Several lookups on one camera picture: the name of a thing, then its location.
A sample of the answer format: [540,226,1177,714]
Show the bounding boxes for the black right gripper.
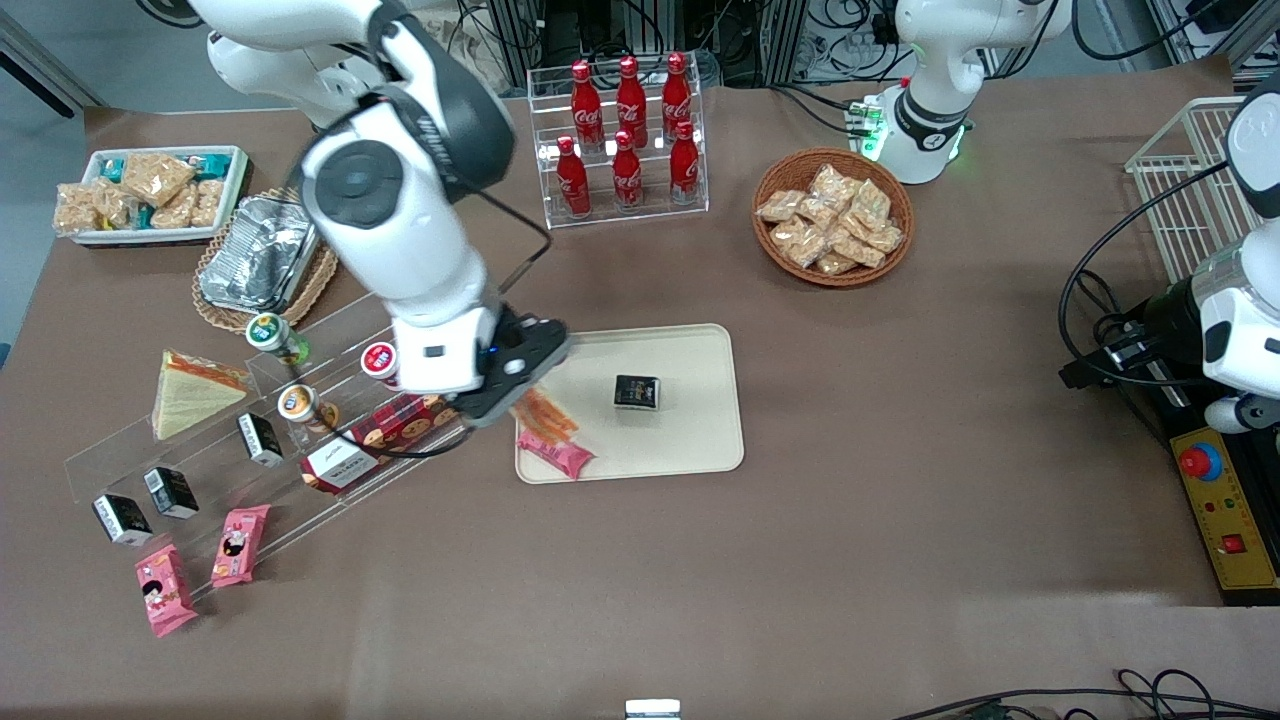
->
[462,312,573,430]

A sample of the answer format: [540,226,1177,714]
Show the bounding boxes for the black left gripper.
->
[1057,278,1207,392]

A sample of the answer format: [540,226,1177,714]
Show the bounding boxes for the triangle sandwich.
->
[509,387,582,444]
[152,349,252,442]

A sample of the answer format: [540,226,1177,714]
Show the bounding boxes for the beige plastic tray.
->
[514,322,747,486]

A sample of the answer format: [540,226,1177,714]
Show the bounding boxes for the pink snack packet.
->
[515,428,597,482]
[134,544,199,640]
[209,504,272,590]

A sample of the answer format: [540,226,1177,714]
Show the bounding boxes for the red cookie box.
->
[299,391,462,497]

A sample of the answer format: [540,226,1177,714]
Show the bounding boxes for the red lid yogurt cup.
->
[359,341,403,390]

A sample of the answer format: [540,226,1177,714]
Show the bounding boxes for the small black box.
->
[236,411,287,469]
[142,466,200,521]
[91,493,155,548]
[612,374,664,412]

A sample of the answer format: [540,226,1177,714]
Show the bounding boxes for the orange yogurt cup blue lid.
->
[277,383,342,435]

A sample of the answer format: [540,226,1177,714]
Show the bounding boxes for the brown paper table cover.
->
[0,55,1280,720]

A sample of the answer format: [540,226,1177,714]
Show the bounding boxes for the yellow emergency stop box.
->
[1167,424,1280,607]

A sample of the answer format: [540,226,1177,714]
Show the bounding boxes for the green lid yogurt cup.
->
[245,312,312,367]

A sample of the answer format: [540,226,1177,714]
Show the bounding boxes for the red cola bottle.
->
[661,52,694,141]
[611,129,646,212]
[615,55,650,151]
[555,135,592,219]
[668,119,702,207]
[570,60,605,153]

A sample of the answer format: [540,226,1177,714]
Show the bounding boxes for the clear acrylic bottle rack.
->
[526,60,710,232]

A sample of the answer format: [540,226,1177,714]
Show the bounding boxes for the foil food container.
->
[197,194,322,312]

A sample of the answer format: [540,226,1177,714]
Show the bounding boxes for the light oval wicker basket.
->
[191,186,342,335]

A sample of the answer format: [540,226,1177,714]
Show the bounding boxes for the clear acrylic stepped shelf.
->
[64,289,472,602]

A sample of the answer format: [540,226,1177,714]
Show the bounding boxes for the white rectangular bin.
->
[72,144,252,249]

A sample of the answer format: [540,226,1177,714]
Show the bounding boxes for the puffed rice snack packet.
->
[189,177,227,230]
[149,186,199,232]
[95,184,140,230]
[119,151,197,207]
[54,182,102,235]

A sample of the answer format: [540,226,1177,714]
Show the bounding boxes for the brown round wicker basket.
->
[751,147,917,290]

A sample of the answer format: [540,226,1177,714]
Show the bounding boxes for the dark metal pole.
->
[0,12,83,121]

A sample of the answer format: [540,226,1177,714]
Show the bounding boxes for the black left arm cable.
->
[1057,158,1233,389]

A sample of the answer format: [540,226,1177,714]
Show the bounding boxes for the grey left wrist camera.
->
[1204,393,1280,435]

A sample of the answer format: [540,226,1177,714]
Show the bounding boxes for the white wire basket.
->
[1124,96,1263,287]

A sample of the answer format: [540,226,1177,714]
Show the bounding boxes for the black cables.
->
[888,667,1280,720]

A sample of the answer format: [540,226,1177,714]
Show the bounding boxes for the grey metal frame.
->
[1145,0,1280,93]

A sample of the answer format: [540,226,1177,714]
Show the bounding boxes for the aluminium frame rack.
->
[484,0,813,88]

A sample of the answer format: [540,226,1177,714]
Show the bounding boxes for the black cable bundle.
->
[808,0,903,83]

